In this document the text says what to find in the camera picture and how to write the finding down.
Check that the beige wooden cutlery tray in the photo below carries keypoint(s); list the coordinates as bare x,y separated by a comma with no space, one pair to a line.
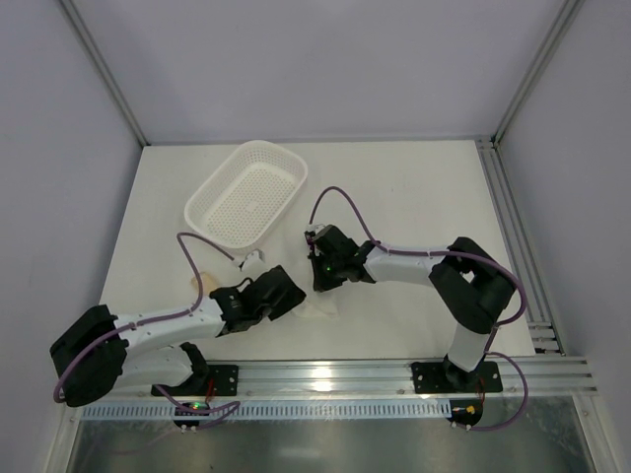
204,283

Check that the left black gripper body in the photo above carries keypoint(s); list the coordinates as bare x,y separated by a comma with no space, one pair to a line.
278,293

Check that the slotted grey cable duct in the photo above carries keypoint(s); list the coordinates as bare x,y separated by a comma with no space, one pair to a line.
272,410

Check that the aluminium corner post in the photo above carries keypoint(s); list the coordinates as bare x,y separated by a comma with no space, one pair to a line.
552,39
88,43

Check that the aluminium front rail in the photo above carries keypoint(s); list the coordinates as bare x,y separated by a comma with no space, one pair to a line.
539,375

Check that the white paper napkin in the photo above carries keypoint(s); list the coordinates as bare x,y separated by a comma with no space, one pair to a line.
317,306

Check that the left black controller board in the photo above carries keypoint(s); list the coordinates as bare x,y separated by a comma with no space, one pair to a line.
189,409

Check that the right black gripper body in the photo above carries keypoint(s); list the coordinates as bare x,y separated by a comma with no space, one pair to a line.
322,278

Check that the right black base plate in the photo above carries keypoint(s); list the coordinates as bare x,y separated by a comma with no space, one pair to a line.
445,378

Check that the aluminium rail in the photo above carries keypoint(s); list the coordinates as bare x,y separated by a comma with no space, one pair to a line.
539,375
539,315

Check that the right black controller board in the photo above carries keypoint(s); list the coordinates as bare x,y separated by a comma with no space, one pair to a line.
465,416

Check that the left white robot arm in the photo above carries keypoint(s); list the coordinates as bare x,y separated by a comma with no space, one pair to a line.
102,352

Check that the left aluminium corner post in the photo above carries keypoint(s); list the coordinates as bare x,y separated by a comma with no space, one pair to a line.
88,43

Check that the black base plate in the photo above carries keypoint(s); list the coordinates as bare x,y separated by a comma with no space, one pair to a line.
445,378
213,379

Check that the white perforated plastic basket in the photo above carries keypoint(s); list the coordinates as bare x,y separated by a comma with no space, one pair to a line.
245,197

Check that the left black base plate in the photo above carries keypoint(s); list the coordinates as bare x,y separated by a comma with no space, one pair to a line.
213,379

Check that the right side aluminium rail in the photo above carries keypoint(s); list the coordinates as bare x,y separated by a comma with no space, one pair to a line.
539,315

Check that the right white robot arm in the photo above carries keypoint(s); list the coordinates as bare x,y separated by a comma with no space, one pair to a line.
472,285

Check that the black controller board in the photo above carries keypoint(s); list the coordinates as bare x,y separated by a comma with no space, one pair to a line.
189,409
465,416

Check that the right aluminium corner post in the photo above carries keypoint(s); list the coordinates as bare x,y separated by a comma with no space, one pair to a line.
552,39

